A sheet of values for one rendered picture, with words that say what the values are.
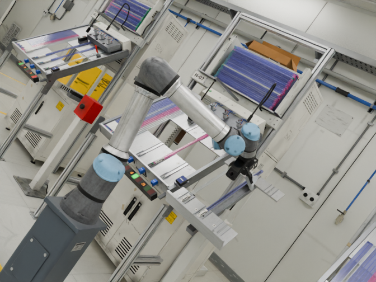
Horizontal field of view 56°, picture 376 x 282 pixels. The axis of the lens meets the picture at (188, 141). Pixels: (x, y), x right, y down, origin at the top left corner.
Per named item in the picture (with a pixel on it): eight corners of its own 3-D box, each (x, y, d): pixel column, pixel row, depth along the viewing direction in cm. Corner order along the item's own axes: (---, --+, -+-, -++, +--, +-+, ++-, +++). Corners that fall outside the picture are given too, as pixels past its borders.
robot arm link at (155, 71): (154, 46, 120) (254, 141, 128) (154, 50, 131) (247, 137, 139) (131, 71, 120) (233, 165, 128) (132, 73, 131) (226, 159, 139)
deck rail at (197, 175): (169, 198, 180) (169, 189, 176) (167, 196, 181) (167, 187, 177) (261, 141, 217) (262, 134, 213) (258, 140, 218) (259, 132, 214)
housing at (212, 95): (253, 144, 216) (257, 125, 207) (200, 108, 244) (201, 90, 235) (262, 139, 221) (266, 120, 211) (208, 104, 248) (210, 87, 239)
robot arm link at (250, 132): (238, 122, 144) (258, 120, 145) (235, 140, 152) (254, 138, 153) (242, 136, 139) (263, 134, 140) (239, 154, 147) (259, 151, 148)
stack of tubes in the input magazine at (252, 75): (271, 109, 212) (297, 73, 210) (212, 76, 241) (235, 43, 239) (277, 117, 222) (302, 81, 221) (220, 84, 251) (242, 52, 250)
